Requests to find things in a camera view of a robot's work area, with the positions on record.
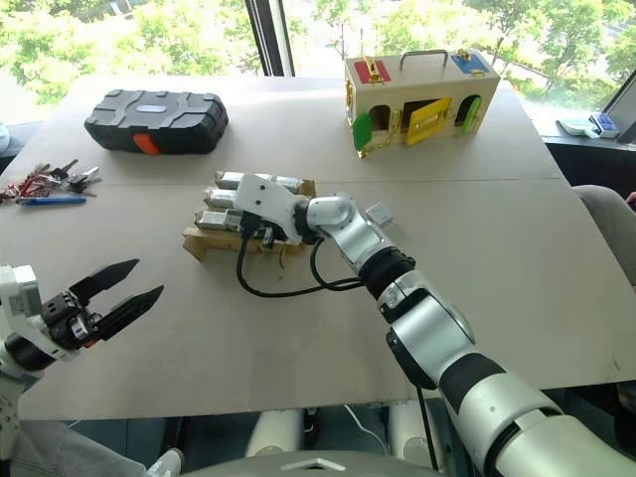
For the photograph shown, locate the white shoe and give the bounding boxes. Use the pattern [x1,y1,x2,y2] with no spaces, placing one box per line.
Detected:
[147,447,185,477]

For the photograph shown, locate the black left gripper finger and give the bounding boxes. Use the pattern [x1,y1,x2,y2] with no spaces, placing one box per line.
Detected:
[94,284,166,342]
[69,257,141,310]

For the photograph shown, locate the grey laptop screen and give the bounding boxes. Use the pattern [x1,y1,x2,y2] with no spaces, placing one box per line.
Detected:
[599,79,636,145]

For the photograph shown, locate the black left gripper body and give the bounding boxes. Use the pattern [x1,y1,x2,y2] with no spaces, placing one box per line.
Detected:
[41,291,104,350]

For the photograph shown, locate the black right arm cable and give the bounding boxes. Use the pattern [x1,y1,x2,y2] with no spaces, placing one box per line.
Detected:
[235,218,373,299]

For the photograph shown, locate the white cylinder leg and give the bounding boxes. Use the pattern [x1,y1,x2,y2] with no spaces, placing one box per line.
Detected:
[387,398,444,466]
[246,406,305,459]

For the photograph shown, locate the dark window frame post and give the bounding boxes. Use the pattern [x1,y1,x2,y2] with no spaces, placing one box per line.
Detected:
[243,0,297,79]

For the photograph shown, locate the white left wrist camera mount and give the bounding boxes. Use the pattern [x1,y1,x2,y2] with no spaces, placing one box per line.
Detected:
[0,264,77,370]

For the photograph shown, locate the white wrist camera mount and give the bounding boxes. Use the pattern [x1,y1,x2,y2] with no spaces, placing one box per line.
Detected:
[0,264,77,370]
[234,173,301,244]

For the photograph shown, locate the black tool case orange latch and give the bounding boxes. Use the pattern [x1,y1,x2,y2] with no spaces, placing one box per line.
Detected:
[82,88,231,157]

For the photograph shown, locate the wooden lock box coloured doors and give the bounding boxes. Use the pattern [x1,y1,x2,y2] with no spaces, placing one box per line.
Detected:
[343,48,501,161]

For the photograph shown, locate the grey sleeved person arm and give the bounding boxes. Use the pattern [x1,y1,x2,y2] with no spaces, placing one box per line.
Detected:
[570,184,636,288]

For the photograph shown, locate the blue pen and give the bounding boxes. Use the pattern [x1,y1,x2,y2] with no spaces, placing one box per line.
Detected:
[16,195,87,207]

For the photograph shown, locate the red key lanyard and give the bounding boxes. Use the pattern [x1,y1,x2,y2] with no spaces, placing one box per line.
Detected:
[0,173,42,206]

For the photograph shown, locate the blue white small box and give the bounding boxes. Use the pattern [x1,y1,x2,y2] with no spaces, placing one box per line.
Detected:
[588,112,621,140]

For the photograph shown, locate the bunch of keys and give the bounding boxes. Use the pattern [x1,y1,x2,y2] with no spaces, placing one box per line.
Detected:
[27,158,101,199]

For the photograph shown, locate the thin white cable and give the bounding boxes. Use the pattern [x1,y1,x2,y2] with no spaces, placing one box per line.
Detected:
[345,403,395,464]

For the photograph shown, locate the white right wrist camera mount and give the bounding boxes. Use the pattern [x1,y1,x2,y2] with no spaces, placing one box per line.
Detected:
[234,173,301,244]

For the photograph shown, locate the silver compact camera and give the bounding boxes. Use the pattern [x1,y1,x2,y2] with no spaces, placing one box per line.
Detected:
[202,187,245,211]
[195,209,245,233]
[366,202,396,228]
[214,170,305,196]

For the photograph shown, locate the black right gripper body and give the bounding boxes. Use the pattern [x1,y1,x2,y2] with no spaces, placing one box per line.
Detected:
[240,211,282,252]

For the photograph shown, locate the grey trouser leg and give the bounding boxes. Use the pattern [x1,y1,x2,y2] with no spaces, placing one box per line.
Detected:
[8,420,168,477]

